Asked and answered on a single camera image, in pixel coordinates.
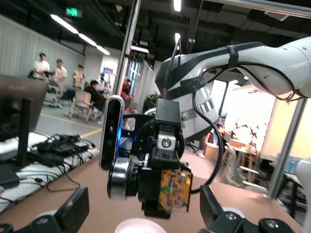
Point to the long ceiling strip light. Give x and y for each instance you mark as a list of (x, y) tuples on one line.
[(64, 23)]

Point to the wooden stool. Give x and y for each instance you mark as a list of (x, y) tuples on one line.
[(249, 162)]

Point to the person in beige shirt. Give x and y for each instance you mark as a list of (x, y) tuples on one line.
[(60, 74)]

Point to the person in khaki shirt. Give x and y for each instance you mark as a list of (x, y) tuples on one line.
[(78, 76)]

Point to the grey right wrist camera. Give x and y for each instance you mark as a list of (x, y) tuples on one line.
[(110, 136)]

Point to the black right camera bracket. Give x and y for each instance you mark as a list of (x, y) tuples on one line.
[(131, 133)]

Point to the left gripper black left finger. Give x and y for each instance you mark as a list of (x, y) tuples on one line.
[(73, 211)]

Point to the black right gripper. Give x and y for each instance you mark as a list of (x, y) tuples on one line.
[(167, 112)]

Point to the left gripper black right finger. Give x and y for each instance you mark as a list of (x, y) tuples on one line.
[(211, 211)]

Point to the green exit sign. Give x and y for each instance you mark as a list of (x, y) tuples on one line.
[(73, 12)]

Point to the person in striped shirt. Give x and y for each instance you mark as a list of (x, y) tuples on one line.
[(127, 102)]

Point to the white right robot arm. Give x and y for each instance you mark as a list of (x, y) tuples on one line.
[(262, 63)]

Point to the pink round plate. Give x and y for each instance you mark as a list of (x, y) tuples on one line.
[(138, 227)]

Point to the black computer monitor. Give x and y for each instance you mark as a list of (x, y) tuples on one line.
[(17, 102)]

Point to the seated person in black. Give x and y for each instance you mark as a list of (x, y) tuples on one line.
[(94, 97)]

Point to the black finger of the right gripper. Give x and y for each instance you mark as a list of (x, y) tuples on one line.
[(153, 210)]

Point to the green potted plant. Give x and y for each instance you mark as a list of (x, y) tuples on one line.
[(151, 100)]

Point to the person in white shirt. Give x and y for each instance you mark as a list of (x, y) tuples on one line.
[(41, 66)]

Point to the beige office chair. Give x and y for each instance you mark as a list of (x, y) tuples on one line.
[(82, 102)]

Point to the aluminium frame post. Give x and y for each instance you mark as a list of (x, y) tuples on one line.
[(130, 36), (289, 145)]

